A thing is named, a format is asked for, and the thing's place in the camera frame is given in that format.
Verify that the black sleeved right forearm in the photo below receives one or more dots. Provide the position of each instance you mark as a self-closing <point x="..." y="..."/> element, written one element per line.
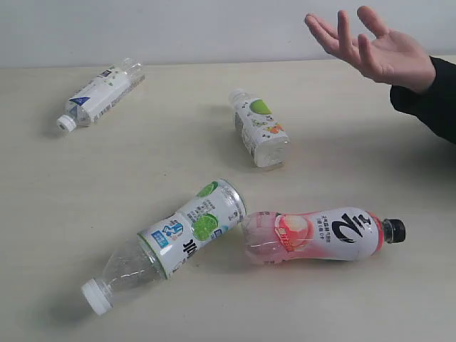
<point x="435" y="108"/>

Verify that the person's open right hand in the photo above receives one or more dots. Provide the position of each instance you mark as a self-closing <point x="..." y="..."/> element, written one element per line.
<point x="392" y="57"/>

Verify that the small green-apple label bottle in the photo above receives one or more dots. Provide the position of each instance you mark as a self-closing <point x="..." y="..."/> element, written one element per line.
<point x="263" y="136"/>

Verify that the lime label clear bottle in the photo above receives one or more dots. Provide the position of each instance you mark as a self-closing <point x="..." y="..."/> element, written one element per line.
<point x="157" y="252"/>

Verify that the blue-white label water bottle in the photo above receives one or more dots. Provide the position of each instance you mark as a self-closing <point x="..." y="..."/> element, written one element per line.
<point x="100" y="95"/>

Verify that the pink peach drink bottle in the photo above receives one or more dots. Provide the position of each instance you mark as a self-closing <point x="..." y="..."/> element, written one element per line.
<point x="343" y="234"/>

